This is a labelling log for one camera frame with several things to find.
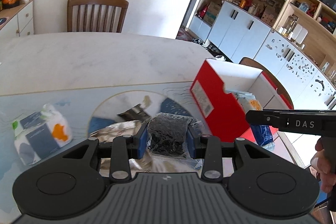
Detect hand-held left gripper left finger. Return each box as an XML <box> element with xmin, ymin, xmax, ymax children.
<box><xmin>62</xmin><ymin>124</ymin><xmax>148</xmax><ymax>183</ymax></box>

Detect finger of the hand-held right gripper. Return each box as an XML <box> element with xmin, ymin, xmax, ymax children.
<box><xmin>246</xmin><ymin>109</ymin><xmax>294</xmax><ymax>132</ymax></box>

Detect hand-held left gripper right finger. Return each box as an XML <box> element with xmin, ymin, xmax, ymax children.
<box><xmin>187</xmin><ymin>126</ymin><xmax>275</xmax><ymax>183</ymax></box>

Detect dark blue packet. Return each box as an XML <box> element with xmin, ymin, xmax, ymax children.
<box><xmin>251</xmin><ymin>124</ymin><xmax>275</xmax><ymax>149</ymax></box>

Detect white sausage packet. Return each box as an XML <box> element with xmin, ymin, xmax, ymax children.
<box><xmin>231</xmin><ymin>91</ymin><xmax>264</xmax><ymax>111</ymax></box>

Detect clear packet dark contents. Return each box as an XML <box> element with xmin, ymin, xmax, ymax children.
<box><xmin>144</xmin><ymin>113</ymin><xmax>205</xmax><ymax>169</ymax></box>

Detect black snack packet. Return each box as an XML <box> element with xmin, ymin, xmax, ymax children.
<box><xmin>117</xmin><ymin>105</ymin><xmax>153</xmax><ymax>122</ymax></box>

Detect silver snack packet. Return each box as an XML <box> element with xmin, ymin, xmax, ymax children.
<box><xmin>88</xmin><ymin>119</ymin><xmax>158</xmax><ymax>174</ymax></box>

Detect red cardboard box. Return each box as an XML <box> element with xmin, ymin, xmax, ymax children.
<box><xmin>190</xmin><ymin>58</ymin><xmax>294</xmax><ymax>143</ymax></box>

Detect white marble desktop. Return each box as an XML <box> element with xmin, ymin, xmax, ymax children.
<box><xmin>0</xmin><ymin>32</ymin><xmax>310</xmax><ymax>180</ymax></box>

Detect person's right hand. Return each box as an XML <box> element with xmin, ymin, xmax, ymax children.
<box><xmin>310</xmin><ymin>136</ymin><xmax>336</xmax><ymax>194</ymax></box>

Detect white fridge with magnets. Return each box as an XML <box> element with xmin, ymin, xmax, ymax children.
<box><xmin>255</xmin><ymin>28</ymin><xmax>336</xmax><ymax>110</ymax></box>

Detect wooden curved-back chair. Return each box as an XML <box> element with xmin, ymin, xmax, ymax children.
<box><xmin>239</xmin><ymin>57</ymin><xmax>294</xmax><ymax>109</ymax></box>

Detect blue fish printed table mat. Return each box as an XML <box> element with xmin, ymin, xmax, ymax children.
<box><xmin>0</xmin><ymin>81</ymin><xmax>289</xmax><ymax>174</ymax></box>

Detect white rounded container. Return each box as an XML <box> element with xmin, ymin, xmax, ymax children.
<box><xmin>293</xmin><ymin>24</ymin><xmax>307</xmax><ymax>43</ymax></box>

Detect glass dome jar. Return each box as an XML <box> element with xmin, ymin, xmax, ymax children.
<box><xmin>285</xmin><ymin>15</ymin><xmax>298</xmax><ymax>39</ymax></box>

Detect patterned red rug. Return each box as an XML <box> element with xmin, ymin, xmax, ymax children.
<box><xmin>175</xmin><ymin>27</ymin><xmax>200</xmax><ymax>43</ymax></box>

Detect printed cardboard carton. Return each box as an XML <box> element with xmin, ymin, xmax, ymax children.
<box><xmin>203</xmin><ymin>2</ymin><xmax>222</xmax><ymax>25</ymax></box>

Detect red bag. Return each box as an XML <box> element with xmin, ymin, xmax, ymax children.
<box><xmin>197</xmin><ymin>4</ymin><xmax>209</xmax><ymax>18</ymax></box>

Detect white sideboard wooden top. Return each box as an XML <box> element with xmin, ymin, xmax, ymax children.
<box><xmin>0</xmin><ymin>0</ymin><xmax>35</xmax><ymax>38</ymax></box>

